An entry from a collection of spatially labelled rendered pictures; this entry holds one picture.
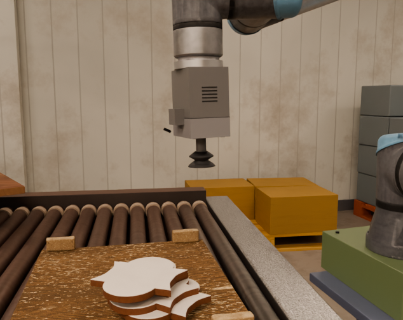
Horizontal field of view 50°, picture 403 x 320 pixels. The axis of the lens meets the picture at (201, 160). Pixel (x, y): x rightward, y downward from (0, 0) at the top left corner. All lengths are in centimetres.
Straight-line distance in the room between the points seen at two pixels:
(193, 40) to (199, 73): 5
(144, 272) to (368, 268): 44
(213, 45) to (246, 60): 380
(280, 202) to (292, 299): 278
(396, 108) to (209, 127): 395
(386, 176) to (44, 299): 64
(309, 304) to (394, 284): 16
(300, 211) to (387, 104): 146
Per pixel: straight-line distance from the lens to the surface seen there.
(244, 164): 449
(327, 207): 373
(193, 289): 69
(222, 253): 99
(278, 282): 85
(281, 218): 359
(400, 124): 435
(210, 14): 66
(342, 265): 98
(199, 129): 63
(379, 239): 91
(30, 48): 419
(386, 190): 89
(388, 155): 88
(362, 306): 90
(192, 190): 144
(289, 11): 69
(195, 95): 63
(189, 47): 65
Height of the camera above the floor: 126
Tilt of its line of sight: 8 degrees down
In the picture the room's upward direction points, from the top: straight up
